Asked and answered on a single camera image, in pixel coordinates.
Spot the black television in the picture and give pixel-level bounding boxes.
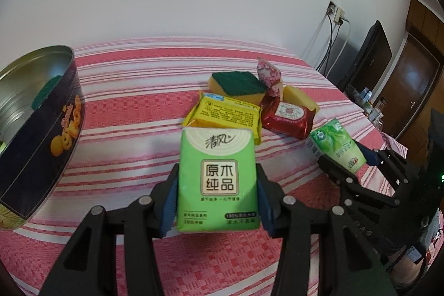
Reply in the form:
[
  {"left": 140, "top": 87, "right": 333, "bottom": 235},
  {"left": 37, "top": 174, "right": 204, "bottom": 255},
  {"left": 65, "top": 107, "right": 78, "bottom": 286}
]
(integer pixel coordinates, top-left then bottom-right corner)
[{"left": 338, "top": 20, "right": 392, "bottom": 102}]

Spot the yellow snack packet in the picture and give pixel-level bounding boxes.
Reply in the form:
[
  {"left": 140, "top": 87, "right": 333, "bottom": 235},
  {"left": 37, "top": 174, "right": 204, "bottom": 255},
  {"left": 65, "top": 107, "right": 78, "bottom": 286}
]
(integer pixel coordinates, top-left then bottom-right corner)
[{"left": 183, "top": 91, "right": 262, "bottom": 146}]

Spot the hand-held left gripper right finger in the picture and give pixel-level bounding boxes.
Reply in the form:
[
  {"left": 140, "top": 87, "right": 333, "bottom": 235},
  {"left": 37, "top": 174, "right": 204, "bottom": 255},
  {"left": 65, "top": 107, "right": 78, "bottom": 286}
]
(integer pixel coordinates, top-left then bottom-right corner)
[{"left": 255, "top": 162, "right": 398, "bottom": 296}]

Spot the white wall socket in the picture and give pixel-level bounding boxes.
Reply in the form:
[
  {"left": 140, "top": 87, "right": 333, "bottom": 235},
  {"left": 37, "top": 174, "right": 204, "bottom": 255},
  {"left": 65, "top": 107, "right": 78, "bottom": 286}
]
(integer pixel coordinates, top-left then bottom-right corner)
[{"left": 328, "top": 1, "right": 347, "bottom": 24}]

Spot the pink floral snack packet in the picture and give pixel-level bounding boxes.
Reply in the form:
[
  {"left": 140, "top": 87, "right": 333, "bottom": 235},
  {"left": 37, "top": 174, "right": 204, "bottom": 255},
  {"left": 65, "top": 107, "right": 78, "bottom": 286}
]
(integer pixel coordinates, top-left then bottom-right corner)
[{"left": 256, "top": 57, "right": 284, "bottom": 99}]

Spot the green and yellow sponge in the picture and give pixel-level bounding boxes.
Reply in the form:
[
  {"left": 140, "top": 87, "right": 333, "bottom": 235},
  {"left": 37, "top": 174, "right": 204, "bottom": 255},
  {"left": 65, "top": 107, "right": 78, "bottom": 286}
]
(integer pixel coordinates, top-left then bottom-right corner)
[
  {"left": 209, "top": 72, "right": 267, "bottom": 106},
  {"left": 31, "top": 75, "right": 63, "bottom": 111}
]

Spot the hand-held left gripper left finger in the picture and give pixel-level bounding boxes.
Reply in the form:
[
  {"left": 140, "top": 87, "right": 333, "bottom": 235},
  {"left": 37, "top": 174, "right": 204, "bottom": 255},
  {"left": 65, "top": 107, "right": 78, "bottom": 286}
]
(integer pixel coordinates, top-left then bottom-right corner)
[{"left": 40, "top": 162, "right": 181, "bottom": 296}]

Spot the round dark cookie tin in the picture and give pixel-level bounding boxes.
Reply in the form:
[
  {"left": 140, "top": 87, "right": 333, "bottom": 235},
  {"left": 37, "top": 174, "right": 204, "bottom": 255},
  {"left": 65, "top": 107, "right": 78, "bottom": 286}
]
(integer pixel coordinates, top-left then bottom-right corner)
[{"left": 0, "top": 45, "right": 85, "bottom": 231}]

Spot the red snack packet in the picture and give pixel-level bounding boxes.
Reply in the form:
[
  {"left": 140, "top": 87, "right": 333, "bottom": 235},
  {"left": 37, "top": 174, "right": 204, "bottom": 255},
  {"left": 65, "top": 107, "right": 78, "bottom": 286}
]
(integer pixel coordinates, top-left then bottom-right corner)
[{"left": 260, "top": 95, "right": 317, "bottom": 140}]

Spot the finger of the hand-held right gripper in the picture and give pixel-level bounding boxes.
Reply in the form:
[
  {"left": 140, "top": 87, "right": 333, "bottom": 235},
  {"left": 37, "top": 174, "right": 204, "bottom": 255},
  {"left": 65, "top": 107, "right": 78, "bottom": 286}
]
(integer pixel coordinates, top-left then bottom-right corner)
[
  {"left": 357, "top": 141, "right": 408, "bottom": 194},
  {"left": 317, "top": 155, "right": 399, "bottom": 210}
]

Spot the green tissue pack beige label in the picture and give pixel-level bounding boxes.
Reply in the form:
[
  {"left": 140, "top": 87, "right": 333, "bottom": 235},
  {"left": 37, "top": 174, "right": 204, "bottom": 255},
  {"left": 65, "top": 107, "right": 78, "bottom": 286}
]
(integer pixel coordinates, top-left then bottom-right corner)
[{"left": 175, "top": 128, "right": 261, "bottom": 232}]

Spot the cluster of small bottles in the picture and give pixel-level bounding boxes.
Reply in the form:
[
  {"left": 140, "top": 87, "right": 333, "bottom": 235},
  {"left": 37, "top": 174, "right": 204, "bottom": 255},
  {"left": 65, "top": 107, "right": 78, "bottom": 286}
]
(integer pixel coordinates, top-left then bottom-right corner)
[{"left": 354, "top": 86, "right": 385, "bottom": 130}]

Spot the green leafy tissue pack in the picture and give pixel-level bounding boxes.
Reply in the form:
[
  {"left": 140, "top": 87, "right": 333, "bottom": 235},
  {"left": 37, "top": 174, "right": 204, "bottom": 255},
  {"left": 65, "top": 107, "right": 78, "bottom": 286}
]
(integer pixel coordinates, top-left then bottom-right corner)
[{"left": 305, "top": 118, "right": 367, "bottom": 173}]

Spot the pink striped blanket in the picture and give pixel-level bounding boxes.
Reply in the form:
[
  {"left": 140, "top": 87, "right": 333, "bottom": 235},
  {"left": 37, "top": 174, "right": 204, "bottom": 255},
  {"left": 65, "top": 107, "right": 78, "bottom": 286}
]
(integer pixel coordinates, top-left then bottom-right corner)
[{"left": 0, "top": 37, "right": 408, "bottom": 296}]

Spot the black cable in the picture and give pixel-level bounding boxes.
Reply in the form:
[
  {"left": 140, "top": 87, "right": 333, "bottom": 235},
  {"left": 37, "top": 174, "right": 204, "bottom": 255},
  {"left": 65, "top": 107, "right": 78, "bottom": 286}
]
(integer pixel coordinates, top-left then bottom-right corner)
[{"left": 322, "top": 19, "right": 338, "bottom": 75}]

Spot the brown wooden door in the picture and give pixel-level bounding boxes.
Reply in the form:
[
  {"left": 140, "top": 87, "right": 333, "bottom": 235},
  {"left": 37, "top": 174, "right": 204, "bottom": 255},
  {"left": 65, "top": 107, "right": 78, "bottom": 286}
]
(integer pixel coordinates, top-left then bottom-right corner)
[{"left": 382, "top": 32, "right": 441, "bottom": 144}]

